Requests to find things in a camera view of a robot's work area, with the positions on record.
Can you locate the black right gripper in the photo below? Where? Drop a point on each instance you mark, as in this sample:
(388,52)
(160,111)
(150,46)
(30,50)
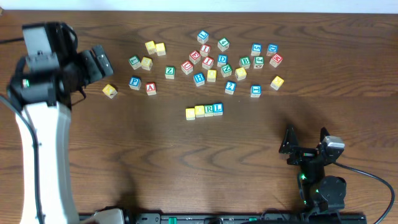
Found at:
(305,154)

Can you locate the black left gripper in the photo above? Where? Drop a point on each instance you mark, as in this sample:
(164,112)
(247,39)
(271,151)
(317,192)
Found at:
(94,63)

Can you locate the blue l block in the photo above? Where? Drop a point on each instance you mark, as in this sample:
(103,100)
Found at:
(202,37)
(218,109)

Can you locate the green R block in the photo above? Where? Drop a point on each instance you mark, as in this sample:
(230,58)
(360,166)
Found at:
(209,110)

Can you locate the yellow O block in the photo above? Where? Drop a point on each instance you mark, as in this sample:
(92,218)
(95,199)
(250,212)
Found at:
(199,111)

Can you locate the yellow C block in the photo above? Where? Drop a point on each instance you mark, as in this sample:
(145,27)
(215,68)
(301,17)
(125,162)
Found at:
(190,114)

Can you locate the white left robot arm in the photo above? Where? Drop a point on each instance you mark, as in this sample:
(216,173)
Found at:
(41,100)

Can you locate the yellow K block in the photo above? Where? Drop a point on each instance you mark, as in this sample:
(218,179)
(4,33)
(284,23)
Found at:
(110,91)

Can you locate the blue P block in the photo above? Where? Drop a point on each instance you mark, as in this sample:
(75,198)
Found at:
(135,83)

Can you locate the yellow block near gripper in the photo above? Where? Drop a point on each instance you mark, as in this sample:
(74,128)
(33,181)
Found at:
(146,63)

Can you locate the yellow block far right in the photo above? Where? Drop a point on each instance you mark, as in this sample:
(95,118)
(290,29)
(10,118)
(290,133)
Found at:
(277,82)

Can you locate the yellow W block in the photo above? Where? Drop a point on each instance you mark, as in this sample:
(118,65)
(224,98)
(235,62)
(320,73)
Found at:
(150,46)

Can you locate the red A block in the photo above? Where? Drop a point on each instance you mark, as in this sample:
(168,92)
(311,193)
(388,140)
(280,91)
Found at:
(151,88)

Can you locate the blue T block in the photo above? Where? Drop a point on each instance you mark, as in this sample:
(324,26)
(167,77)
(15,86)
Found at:
(256,91)

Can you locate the yellow S block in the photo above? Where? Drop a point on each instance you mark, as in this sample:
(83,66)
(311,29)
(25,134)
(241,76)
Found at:
(160,49)

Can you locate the green Z block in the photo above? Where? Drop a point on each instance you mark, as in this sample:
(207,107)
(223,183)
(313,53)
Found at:
(170,72)

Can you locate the red M block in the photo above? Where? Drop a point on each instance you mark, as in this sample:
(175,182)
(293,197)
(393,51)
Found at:
(275,60)

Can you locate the green J block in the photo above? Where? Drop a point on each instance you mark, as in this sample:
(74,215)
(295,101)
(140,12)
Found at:
(258,62)

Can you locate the blue 2 block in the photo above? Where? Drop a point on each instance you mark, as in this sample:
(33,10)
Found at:
(230,87)

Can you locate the yellow G block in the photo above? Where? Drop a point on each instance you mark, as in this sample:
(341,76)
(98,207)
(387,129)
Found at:
(240,73)

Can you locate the blue D block right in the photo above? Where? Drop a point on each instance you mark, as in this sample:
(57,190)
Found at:
(272,50)

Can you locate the blue d block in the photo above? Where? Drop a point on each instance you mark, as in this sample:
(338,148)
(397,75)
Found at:
(222,60)
(272,50)

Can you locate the red U block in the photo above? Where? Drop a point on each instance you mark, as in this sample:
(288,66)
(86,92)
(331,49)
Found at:
(187,67)

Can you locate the green B block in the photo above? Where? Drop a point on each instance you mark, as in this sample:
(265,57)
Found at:
(245,62)

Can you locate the blue 5 block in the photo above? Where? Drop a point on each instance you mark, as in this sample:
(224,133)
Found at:
(256,49)

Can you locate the green N block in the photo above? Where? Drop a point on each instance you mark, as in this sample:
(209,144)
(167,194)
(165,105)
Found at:
(226,70)

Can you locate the red E block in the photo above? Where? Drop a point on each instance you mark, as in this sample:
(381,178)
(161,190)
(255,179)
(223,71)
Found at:
(194,57)

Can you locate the blue H block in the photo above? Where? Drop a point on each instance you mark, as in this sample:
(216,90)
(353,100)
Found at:
(199,79)

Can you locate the red I block upper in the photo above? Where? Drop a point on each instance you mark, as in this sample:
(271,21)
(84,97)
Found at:
(205,50)

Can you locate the red i block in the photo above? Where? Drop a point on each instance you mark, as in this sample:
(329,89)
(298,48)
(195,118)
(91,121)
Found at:
(205,50)
(207,63)

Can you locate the red I block lower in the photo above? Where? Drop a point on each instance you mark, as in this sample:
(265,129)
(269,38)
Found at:
(207,63)

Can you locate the green 4 block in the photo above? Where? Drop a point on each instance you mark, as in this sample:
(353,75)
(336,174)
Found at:
(223,44)

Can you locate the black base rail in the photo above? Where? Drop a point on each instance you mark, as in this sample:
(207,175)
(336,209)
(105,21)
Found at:
(114,216)

